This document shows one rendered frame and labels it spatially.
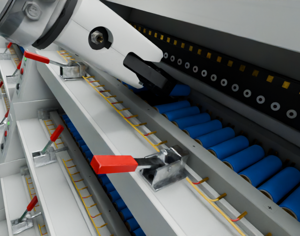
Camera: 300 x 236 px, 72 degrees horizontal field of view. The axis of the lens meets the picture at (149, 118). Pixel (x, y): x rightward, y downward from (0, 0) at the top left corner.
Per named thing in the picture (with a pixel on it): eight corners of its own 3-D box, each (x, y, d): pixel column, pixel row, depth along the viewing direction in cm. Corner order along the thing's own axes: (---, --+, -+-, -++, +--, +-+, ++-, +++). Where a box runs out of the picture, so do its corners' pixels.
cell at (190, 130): (219, 134, 29) (187, 146, 25) (209, 127, 30) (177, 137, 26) (224, 123, 28) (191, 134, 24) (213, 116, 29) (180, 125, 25)
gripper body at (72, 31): (84, -44, 13) (176, 47, 22) (47, -41, 20) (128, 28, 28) (31, 56, 14) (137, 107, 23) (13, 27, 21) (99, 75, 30)
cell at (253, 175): (277, 173, 23) (247, 196, 20) (262, 163, 25) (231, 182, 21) (285, 161, 22) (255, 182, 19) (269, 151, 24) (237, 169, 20)
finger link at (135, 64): (167, 77, 19) (168, 81, 25) (97, 31, 19) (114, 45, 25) (159, 87, 19) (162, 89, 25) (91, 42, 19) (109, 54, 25)
